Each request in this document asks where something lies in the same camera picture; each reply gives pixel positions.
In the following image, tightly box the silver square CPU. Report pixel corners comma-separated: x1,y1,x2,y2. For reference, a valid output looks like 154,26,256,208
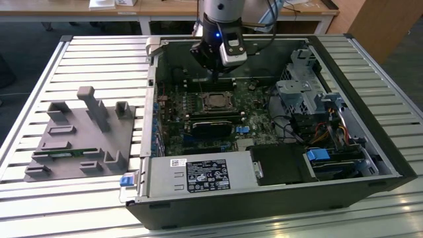
208,95,230,108

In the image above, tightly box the metal socket cover frame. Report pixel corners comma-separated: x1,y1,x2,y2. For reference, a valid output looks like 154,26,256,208
201,92,237,112

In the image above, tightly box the RAM slot with white latches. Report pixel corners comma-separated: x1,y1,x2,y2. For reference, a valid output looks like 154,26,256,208
184,84,236,89
182,79,236,84

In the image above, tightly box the CPU socket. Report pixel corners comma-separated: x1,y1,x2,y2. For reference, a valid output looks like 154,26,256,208
198,91,237,113

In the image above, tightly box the black expansion slot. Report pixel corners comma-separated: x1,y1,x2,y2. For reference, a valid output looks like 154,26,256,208
182,146,228,156

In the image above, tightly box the wooden desk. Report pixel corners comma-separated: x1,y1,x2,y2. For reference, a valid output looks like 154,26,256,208
0,0,340,35

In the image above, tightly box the green motherboard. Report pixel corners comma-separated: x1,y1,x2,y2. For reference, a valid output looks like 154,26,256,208
153,78,289,158

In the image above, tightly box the silver finned heatsink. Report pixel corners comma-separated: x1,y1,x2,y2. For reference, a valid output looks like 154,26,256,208
236,138,257,151

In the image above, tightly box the wooden cabinet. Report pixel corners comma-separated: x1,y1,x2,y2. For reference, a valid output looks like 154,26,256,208
327,0,423,65

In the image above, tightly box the grey plastic parts rack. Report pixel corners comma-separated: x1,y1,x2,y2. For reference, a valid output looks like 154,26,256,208
24,86,138,183

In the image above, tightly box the hard disk in blue carrier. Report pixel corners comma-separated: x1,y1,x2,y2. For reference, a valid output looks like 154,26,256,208
305,147,364,181

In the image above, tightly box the silver power supply unit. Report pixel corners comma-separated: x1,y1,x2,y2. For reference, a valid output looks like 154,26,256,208
137,151,265,202

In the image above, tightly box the green RAM stick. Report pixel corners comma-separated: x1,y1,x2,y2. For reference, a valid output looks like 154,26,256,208
48,148,100,158

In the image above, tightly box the blue case latch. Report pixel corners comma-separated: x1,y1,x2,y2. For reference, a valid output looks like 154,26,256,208
118,174,137,188

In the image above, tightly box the black open PC case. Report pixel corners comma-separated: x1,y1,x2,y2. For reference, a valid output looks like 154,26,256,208
124,33,417,230

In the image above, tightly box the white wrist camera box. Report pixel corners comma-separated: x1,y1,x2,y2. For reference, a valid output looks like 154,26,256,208
217,32,248,68

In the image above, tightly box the grey plastic case handle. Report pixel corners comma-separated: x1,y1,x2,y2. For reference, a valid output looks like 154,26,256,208
144,36,165,57

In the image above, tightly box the grey plastic bay bracket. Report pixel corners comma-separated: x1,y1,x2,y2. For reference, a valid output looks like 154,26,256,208
313,92,348,116
289,48,320,66

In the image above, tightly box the yellow red wire bundle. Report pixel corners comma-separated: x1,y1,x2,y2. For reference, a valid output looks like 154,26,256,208
309,122,352,146

